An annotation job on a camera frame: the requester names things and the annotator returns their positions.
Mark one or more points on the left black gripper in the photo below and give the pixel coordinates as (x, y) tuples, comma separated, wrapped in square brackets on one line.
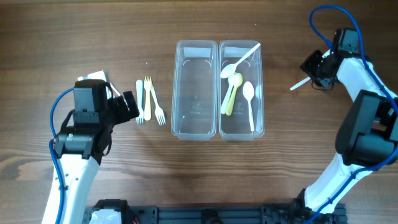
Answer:
[(125, 107)]

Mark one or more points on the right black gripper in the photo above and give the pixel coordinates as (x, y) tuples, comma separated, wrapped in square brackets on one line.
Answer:
[(313, 68)]

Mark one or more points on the pale blue plastic fork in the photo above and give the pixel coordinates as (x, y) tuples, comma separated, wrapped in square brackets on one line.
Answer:
[(140, 89)]

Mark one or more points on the white spoon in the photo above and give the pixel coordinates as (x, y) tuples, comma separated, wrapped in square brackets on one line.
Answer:
[(248, 93), (231, 68), (227, 95), (300, 83)]

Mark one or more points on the yellow plastic fork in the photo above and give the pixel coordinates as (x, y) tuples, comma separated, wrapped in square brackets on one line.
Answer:
[(147, 87)]

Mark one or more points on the yellow plastic spoon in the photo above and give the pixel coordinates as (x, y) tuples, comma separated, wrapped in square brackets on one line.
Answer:
[(237, 79)]

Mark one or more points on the white fork curved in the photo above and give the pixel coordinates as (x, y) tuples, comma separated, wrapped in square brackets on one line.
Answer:
[(115, 90)]

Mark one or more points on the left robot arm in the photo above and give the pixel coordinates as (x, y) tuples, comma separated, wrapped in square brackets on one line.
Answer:
[(79, 146)]

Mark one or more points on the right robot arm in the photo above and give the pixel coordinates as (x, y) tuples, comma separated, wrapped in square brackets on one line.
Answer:
[(367, 138)]

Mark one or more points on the left clear plastic container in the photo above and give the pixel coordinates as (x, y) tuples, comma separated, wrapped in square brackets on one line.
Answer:
[(194, 93)]

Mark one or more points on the clear plastic container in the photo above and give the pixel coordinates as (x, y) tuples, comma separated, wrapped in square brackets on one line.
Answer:
[(236, 126), (194, 93)]

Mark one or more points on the right clear plastic container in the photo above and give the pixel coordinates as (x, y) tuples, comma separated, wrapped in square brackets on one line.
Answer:
[(236, 126)]

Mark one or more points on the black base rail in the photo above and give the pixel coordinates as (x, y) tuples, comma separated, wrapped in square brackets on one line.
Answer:
[(264, 214)]

